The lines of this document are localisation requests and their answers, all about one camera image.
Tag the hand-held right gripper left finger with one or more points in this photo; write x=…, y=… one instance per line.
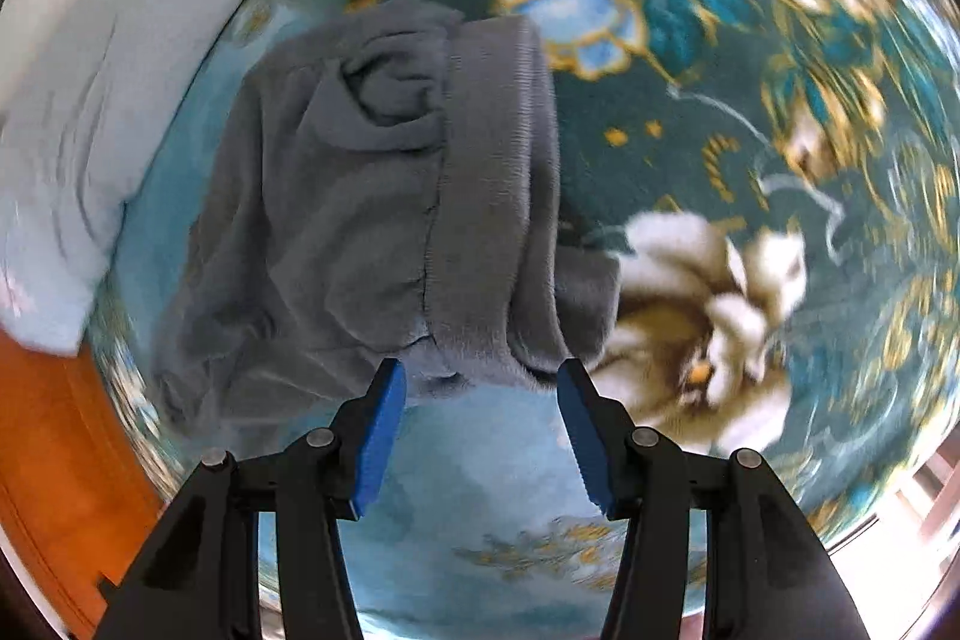
x=381, y=434

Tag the grey fleece garment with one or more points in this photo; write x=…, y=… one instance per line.
x=375, y=197

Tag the teal floral blanket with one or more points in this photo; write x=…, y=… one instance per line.
x=712, y=160

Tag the light blue floral quilt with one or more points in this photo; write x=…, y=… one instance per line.
x=90, y=85

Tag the orange wooden bed frame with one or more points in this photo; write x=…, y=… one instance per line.
x=67, y=482

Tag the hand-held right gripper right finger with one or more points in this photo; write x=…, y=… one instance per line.
x=583, y=434

